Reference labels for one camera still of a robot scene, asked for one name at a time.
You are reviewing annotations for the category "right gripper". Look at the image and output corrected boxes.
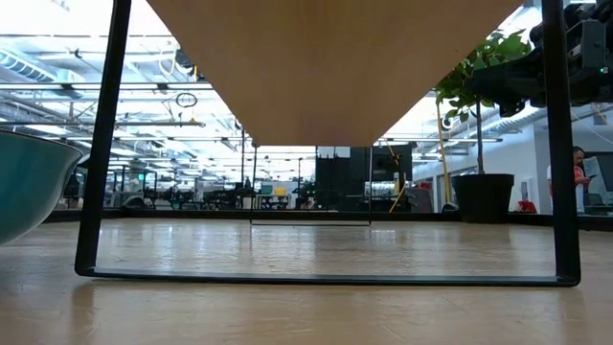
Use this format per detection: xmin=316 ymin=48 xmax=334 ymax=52
xmin=466 ymin=50 xmax=613 ymax=118

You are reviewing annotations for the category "potted green plant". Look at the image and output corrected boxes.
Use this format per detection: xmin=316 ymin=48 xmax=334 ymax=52
xmin=433 ymin=29 xmax=534 ymax=224

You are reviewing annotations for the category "black room divider panel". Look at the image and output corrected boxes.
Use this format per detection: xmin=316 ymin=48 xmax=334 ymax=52
xmin=314 ymin=145 xmax=414 ymax=213

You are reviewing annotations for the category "black aluminium rig frame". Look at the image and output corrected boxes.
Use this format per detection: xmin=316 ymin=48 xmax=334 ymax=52
xmin=42 ymin=208 xmax=613 ymax=232

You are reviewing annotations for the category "yellow hanging cable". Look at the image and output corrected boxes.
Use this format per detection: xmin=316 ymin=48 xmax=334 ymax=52
xmin=435 ymin=101 xmax=452 ymax=206

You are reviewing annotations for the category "person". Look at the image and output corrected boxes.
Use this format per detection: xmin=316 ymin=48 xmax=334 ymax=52
xmin=571 ymin=146 xmax=595 ymax=215

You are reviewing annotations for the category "teal bowl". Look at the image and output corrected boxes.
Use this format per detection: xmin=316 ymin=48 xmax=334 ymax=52
xmin=0 ymin=128 xmax=83 ymax=245

